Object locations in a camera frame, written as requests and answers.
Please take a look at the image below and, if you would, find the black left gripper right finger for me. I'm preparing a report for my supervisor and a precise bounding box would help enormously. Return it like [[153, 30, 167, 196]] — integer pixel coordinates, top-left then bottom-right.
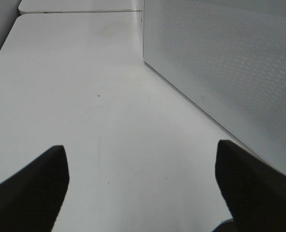
[[215, 140, 286, 232]]

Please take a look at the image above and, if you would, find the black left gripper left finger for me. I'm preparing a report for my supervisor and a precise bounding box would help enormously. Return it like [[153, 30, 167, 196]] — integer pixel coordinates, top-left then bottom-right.
[[0, 145, 70, 232]]

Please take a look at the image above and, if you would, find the white microwave door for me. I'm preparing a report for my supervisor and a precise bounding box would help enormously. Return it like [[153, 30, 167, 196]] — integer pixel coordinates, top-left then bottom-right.
[[143, 0, 286, 174]]

